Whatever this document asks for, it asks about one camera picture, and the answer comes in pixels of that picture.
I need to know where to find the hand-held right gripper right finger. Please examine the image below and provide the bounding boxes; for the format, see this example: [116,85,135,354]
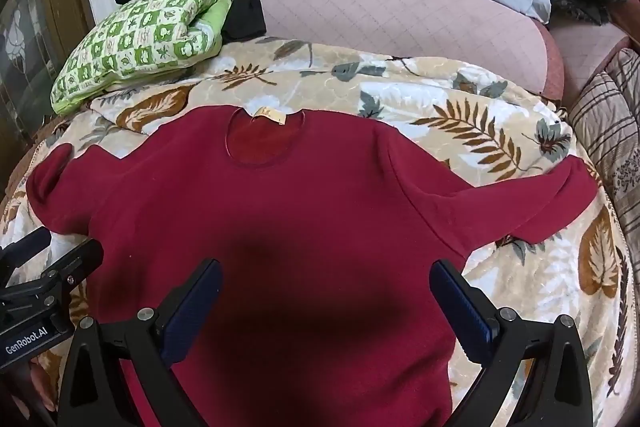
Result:
[428,259,594,427]

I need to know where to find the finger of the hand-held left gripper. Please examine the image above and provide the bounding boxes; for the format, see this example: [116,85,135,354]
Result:
[0,228,53,281]
[29,238,105,297]

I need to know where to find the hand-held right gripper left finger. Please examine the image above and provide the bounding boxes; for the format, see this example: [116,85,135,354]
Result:
[57,258,224,427]

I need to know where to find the red sweater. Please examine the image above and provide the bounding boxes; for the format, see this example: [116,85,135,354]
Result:
[26,105,599,427]

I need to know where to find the leaf print blanket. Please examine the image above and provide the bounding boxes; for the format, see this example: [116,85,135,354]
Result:
[0,38,632,427]

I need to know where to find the wooden cabinet with glass door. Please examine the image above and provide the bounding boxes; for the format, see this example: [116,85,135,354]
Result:
[0,0,96,188]

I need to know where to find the green checked pillow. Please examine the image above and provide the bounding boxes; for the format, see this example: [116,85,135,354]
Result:
[50,0,234,118]

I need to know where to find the striped plaid blanket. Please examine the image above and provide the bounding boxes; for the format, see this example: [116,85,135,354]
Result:
[569,48,640,269]

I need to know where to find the pink quilted cushion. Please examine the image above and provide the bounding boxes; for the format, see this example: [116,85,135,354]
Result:
[260,0,564,100]

